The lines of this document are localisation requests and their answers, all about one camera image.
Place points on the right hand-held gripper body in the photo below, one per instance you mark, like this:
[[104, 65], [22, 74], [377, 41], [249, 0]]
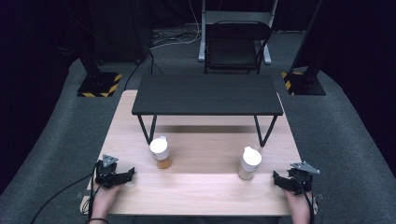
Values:
[[301, 179]]

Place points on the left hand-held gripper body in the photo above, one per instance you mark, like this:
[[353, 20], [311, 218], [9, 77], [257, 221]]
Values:
[[107, 172]]

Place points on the small black table riser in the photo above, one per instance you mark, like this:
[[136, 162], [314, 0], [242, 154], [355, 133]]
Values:
[[207, 95]]

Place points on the black folding chair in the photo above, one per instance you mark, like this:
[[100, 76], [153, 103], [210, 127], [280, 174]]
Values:
[[232, 46]]

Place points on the dark wristband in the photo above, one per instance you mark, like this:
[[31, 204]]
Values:
[[97, 221]]

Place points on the white metal stand frame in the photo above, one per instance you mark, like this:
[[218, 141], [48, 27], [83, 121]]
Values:
[[203, 37]]

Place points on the person's left hand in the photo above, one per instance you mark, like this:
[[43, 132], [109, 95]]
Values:
[[104, 199]]

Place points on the white-capped bottle with orange contents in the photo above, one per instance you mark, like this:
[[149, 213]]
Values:
[[160, 152]]

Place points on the person's right hand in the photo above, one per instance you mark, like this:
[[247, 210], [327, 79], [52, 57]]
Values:
[[297, 203]]

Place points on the white-capped bottle with beige contents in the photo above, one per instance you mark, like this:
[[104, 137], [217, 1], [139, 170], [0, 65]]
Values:
[[249, 163]]

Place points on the black stand with striped base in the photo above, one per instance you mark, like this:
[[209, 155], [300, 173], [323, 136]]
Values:
[[99, 84], [303, 82]]

